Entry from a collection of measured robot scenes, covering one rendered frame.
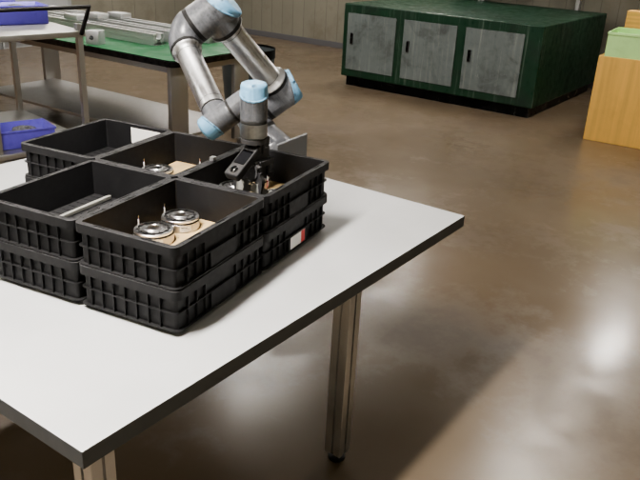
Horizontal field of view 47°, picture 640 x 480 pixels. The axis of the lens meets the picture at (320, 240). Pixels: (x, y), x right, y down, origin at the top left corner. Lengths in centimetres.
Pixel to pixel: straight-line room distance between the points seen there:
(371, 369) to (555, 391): 71
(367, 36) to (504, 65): 155
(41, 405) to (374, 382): 157
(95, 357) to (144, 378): 14
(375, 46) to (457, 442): 586
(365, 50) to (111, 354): 662
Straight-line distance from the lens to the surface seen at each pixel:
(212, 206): 204
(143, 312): 180
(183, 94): 510
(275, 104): 262
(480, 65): 744
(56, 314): 190
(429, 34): 766
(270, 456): 250
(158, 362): 167
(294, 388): 281
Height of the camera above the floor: 160
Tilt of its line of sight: 23 degrees down
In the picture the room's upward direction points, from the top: 3 degrees clockwise
